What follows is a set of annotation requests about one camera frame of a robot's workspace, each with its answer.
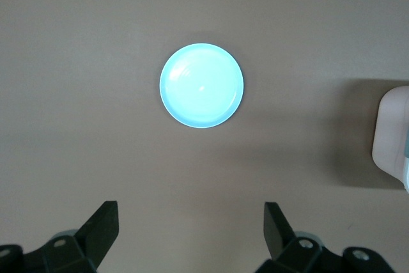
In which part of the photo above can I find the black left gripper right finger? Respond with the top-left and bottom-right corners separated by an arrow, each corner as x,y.
257,201 -> 396,273

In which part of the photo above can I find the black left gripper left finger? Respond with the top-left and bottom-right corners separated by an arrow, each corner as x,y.
0,201 -> 120,273

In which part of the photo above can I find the white lidded storage box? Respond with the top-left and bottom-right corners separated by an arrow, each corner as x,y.
371,86 -> 409,194

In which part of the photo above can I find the light blue round plate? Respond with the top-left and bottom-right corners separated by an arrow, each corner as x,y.
158,42 -> 245,129

